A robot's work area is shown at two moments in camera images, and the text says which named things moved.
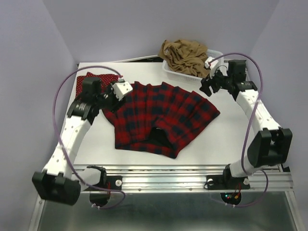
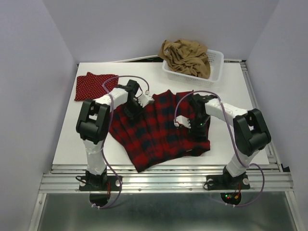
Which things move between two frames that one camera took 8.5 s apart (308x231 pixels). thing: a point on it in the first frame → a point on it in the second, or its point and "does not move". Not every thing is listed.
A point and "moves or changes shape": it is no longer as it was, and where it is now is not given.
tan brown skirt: [185, 57] does not move
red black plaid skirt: [161, 117] moves or changes shape
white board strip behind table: [136, 58] does not move
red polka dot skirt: [106, 80] does not move
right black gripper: [208, 81] → [193, 132]
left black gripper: [117, 104] → [136, 114]
